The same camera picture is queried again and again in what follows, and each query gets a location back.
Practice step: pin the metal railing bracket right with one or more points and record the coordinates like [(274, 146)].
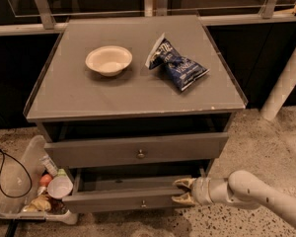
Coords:
[(267, 9)]

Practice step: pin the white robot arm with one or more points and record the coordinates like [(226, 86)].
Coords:
[(241, 189)]

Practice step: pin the red apple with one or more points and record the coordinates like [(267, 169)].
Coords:
[(45, 180)]

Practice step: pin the metal railing bracket left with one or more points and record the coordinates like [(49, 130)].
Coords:
[(45, 14)]

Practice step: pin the grey drawer cabinet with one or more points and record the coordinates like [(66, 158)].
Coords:
[(73, 102)]

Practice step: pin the white tube bottle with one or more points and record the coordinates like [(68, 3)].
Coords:
[(49, 165)]

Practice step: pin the yellow snack wrapper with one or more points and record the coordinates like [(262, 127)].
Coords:
[(40, 203)]

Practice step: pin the blue chip bag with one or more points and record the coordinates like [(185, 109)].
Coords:
[(182, 70)]

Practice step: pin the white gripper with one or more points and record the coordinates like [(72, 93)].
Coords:
[(199, 191)]

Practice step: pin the grey drawer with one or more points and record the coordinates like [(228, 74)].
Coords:
[(136, 187), (136, 150)]

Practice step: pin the white paper bowl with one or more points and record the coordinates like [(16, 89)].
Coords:
[(108, 60)]

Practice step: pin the small white bowl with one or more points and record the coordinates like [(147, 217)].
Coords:
[(60, 187)]

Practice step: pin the white diagonal pole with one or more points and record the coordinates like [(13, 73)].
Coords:
[(283, 87)]

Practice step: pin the grey top drawer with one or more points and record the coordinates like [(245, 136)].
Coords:
[(136, 150)]

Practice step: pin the clear plastic bin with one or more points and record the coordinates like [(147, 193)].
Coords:
[(23, 186)]

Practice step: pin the metal railing bracket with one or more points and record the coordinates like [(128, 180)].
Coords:
[(45, 14), (267, 9)]

